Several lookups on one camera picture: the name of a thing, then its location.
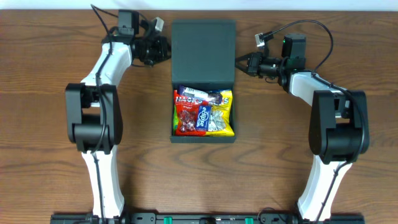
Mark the red candy bag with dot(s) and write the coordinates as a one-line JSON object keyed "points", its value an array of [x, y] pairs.
{"points": [[187, 110]]}

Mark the purple white candy bar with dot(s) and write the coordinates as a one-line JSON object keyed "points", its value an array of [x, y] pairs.
{"points": [[201, 95]]}

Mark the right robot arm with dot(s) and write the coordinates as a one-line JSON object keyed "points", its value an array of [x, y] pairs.
{"points": [[338, 130]]}

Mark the yellow candy bag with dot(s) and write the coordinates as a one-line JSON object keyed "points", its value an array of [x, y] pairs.
{"points": [[219, 117]]}

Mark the blue Eclipse mint pack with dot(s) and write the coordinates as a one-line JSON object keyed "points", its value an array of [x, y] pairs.
{"points": [[203, 118]]}

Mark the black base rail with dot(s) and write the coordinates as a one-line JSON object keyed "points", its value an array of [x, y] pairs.
{"points": [[265, 217]]}

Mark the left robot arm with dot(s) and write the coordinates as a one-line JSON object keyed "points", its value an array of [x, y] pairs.
{"points": [[94, 119]]}

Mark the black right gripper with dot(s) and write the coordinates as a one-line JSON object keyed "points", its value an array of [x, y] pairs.
{"points": [[251, 63]]}

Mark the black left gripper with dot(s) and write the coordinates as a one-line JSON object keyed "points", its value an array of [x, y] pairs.
{"points": [[165, 48]]}

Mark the dark green gift box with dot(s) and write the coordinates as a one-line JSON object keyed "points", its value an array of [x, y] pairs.
{"points": [[203, 54]]}

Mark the Haribo gummy candy bag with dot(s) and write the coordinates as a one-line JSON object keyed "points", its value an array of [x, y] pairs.
{"points": [[175, 120]]}

